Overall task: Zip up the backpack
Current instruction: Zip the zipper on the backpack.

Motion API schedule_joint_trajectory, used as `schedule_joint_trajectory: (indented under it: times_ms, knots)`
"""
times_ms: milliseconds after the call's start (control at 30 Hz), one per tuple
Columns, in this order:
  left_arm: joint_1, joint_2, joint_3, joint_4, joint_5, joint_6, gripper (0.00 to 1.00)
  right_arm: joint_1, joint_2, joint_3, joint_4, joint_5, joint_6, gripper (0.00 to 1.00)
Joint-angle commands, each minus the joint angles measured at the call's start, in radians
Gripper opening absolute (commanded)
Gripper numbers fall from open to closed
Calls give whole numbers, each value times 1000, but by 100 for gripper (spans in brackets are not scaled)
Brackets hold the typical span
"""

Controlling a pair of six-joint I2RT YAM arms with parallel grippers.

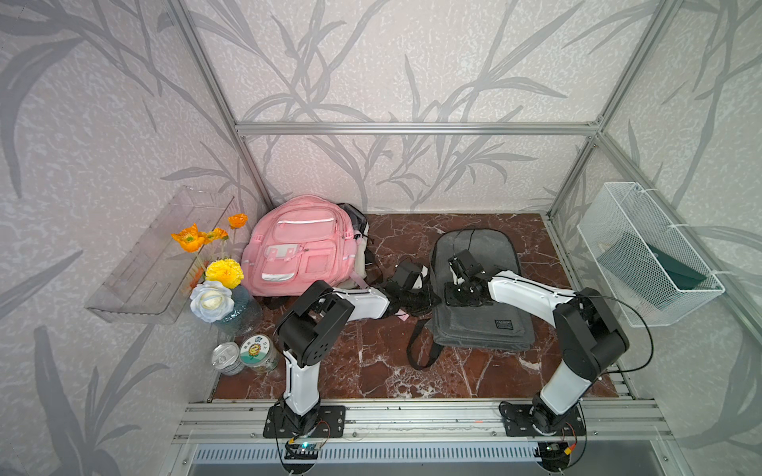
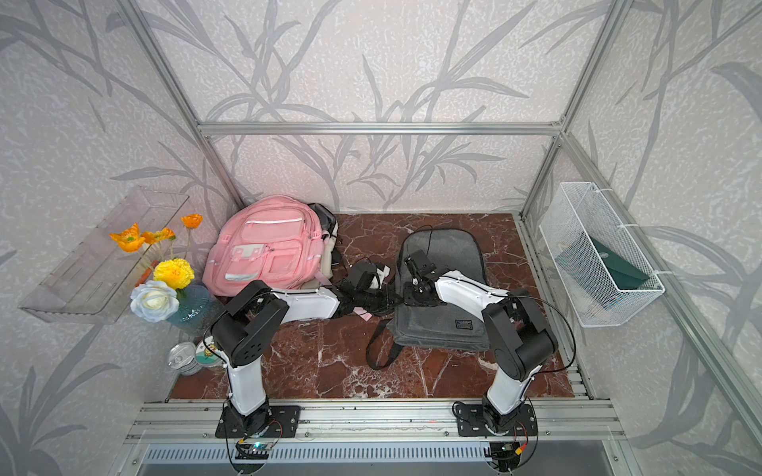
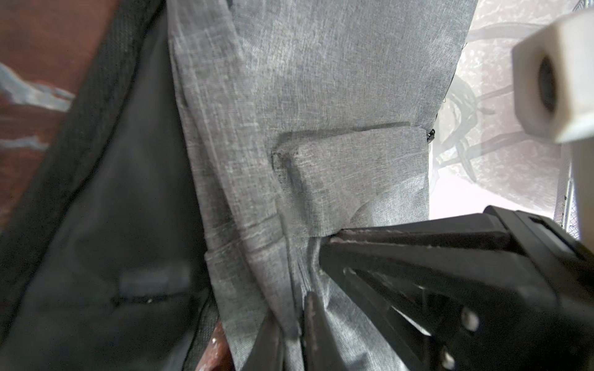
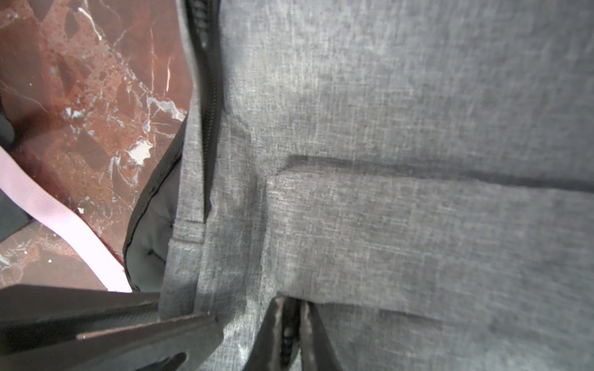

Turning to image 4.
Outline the grey fabric backpack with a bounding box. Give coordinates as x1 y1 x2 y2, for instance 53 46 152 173
124 1 593 370

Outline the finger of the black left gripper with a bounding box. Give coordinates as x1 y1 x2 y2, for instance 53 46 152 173
1 284 224 371

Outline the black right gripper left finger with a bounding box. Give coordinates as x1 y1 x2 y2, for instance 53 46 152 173
244 296 299 371

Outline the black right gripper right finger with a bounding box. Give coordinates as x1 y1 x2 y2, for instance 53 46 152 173
299 301 343 371

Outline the pink backpack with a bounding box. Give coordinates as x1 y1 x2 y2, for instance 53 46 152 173
1 149 131 293

